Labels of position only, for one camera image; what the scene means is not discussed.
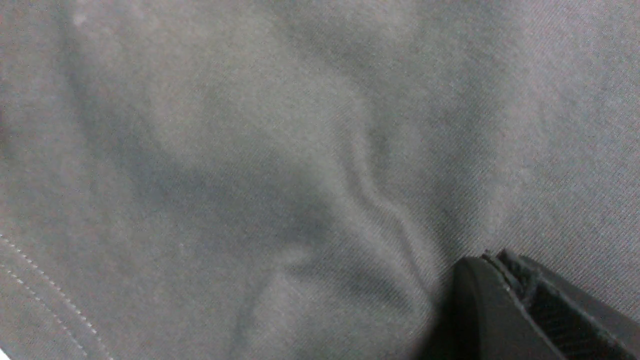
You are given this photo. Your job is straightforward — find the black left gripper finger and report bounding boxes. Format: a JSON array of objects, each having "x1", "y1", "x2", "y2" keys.
[{"x1": 450, "y1": 249, "x2": 640, "y2": 360}]

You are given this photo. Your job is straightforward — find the dark gray long-sleeve top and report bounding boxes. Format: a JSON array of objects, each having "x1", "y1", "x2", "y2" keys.
[{"x1": 1, "y1": 0, "x2": 639, "y2": 360}]

